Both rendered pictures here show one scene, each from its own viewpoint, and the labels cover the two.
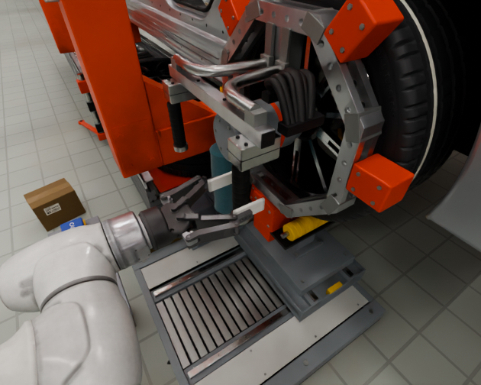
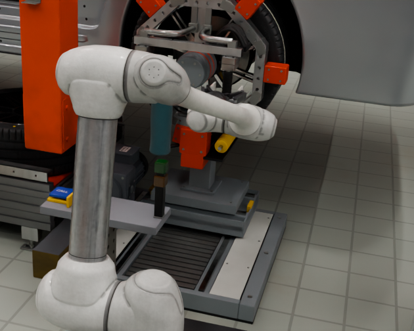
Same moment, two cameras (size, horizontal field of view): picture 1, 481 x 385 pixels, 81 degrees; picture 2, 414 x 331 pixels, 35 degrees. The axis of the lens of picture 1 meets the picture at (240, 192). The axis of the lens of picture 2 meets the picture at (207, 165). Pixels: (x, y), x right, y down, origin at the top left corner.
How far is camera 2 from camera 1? 2.14 m
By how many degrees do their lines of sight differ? 42
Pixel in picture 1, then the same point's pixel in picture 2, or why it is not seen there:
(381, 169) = (276, 65)
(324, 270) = (238, 192)
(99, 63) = (64, 44)
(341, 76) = (248, 25)
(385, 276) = (268, 207)
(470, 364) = (349, 226)
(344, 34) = (246, 8)
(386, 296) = not seen: hidden behind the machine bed
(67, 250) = not seen: hidden behind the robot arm
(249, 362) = (232, 268)
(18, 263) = not seen: hidden behind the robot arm
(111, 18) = (72, 12)
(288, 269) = (215, 200)
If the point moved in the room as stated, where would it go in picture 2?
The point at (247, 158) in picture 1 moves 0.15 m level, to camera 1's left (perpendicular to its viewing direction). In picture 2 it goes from (235, 64) to (205, 68)
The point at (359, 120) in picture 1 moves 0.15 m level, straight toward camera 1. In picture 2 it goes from (263, 43) to (278, 52)
